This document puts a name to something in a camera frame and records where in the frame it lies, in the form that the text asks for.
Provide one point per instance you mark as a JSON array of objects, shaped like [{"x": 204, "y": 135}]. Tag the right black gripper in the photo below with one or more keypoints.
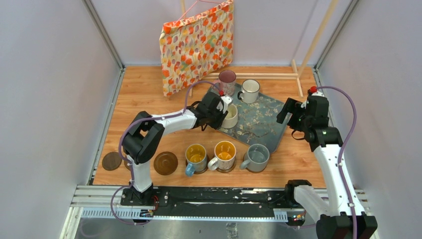
[{"x": 294, "y": 106}]

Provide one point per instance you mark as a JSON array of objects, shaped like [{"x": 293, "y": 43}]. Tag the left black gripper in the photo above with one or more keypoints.
[{"x": 222, "y": 116}]

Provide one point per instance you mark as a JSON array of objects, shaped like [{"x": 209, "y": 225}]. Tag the cream ribbed mug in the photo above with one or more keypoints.
[{"x": 231, "y": 118}]

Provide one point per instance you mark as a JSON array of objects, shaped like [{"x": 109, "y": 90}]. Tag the white floral mug yellow inside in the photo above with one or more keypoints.
[{"x": 224, "y": 156}]

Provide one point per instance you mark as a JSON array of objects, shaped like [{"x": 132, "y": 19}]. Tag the blue butterfly mug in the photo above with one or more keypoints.
[{"x": 196, "y": 155}]

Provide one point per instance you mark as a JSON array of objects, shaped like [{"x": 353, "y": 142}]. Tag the grey ceramic mug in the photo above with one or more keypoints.
[{"x": 256, "y": 158}]

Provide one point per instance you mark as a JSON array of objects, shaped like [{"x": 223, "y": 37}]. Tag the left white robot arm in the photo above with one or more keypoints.
[{"x": 141, "y": 139}]

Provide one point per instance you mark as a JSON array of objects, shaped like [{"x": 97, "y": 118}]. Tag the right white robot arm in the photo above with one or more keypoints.
[{"x": 342, "y": 216}]

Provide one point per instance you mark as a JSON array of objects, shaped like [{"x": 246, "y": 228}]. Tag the dark brown round coaster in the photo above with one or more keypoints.
[{"x": 111, "y": 161}]

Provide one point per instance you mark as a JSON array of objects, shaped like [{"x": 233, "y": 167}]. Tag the pink mug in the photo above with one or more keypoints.
[{"x": 226, "y": 82}]

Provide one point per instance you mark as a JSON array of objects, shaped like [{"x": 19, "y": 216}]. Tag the blue floral serving tray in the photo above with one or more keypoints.
[{"x": 257, "y": 122}]

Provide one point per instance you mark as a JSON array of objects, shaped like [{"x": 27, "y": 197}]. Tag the floral fabric bag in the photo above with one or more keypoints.
[{"x": 196, "y": 46}]

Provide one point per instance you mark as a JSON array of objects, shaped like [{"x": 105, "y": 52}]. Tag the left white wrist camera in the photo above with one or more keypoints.
[{"x": 226, "y": 102}]

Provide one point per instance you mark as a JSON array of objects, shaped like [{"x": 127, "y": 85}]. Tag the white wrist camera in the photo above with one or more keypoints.
[
  {"x": 317, "y": 93},
  {"x": 226, "y": 102}
]

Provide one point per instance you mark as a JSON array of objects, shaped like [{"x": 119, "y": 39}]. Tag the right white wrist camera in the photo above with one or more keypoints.
[{"x": 317, "y": 93}]

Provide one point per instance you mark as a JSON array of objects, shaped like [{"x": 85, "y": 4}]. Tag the white mug black handle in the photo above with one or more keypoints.
[{"x": 249, "y": 91}]

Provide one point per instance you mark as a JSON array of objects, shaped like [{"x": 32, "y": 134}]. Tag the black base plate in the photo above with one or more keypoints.
[{"x": 213, "y": 202}]

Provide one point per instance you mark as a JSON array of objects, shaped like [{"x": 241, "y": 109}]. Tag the aluminium rail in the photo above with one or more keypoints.
[{"x": 104, "y": 202}]

